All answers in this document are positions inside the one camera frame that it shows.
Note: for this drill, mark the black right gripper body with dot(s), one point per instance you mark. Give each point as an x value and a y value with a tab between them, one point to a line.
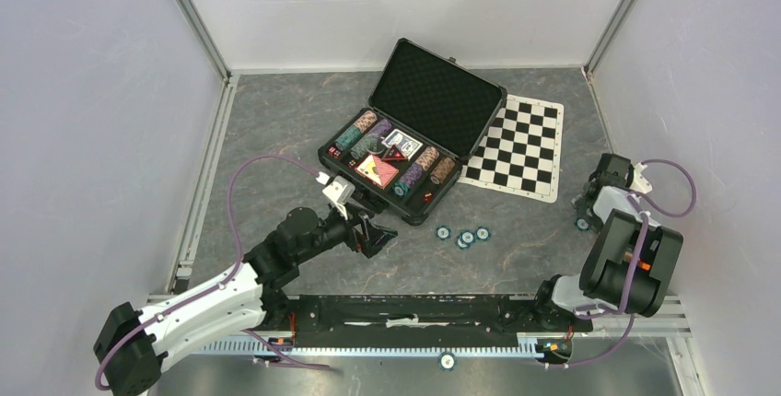
582	210

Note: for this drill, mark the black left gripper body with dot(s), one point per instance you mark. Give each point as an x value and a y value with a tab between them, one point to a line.
347	233

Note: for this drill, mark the black red all-in triangle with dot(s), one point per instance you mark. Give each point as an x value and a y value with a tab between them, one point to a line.
393	154

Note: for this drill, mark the green yellow blue chip stack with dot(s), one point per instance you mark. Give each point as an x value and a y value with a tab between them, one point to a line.
359	149

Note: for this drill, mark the clear dealer button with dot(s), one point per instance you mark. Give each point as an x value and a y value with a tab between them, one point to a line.
375	147

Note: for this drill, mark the teal poker chip stack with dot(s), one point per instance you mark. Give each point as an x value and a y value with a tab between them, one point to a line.
347	137

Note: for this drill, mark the orange blue poker chip stack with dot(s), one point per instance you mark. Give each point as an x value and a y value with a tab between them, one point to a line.
429	156

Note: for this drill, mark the brown poker chip stack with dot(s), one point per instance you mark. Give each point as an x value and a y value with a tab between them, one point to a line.
442	170

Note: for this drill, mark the purple poker chip stack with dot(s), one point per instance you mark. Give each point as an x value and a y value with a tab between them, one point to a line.
380	129

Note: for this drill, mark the pink poker chip stack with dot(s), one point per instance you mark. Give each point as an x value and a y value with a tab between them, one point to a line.
365	120

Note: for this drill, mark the black poker case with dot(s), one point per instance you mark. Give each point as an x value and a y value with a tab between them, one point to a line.
436	101

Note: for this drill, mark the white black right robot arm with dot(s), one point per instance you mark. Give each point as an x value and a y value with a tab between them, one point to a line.
630	266

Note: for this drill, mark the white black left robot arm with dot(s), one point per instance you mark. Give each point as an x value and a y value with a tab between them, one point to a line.
136	346

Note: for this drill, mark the red playing card deck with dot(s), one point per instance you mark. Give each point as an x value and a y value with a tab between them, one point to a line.
379	172

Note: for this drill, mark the black white chessboard mat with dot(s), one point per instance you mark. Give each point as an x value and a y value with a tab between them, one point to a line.
521	151

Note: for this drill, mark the blue playing card deck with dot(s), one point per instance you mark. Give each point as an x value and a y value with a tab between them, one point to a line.
407	144

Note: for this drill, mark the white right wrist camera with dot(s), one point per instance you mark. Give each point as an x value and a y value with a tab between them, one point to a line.
640	183

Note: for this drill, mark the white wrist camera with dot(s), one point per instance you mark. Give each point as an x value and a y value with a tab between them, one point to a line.
640	183
337	190

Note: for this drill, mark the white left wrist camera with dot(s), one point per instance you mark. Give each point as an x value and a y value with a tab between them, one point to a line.
337	190

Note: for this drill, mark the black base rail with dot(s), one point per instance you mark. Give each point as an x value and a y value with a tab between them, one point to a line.
417	321

